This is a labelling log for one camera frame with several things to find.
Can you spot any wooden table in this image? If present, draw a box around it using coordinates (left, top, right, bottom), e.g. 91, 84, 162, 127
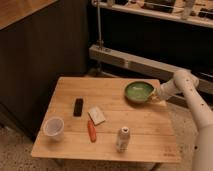
31, 77, 181, 163

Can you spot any black rectangular block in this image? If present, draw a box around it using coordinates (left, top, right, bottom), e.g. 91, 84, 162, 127
73, 98, 83, 117

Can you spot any clear plastic cup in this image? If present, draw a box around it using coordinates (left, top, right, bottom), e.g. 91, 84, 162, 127
43, 117, 64, 141

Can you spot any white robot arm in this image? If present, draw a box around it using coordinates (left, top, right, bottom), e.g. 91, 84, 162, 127
151, 70, 213, 171

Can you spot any orange handled scraper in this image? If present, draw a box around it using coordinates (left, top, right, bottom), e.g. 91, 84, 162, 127
87, 106, 105, 142

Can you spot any white plastic bottle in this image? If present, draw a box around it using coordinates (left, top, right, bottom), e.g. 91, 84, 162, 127
116, 126, 130, 153

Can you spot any green ceramic bowl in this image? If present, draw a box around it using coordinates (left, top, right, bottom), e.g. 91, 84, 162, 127
124, 81, 155, 103

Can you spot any dark wooden cabinet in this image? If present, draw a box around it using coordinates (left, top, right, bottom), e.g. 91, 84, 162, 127
0, 0, 89, 140

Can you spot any metal shelf rack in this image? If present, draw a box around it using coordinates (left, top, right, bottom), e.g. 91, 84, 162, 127
88, 0, 213, 109

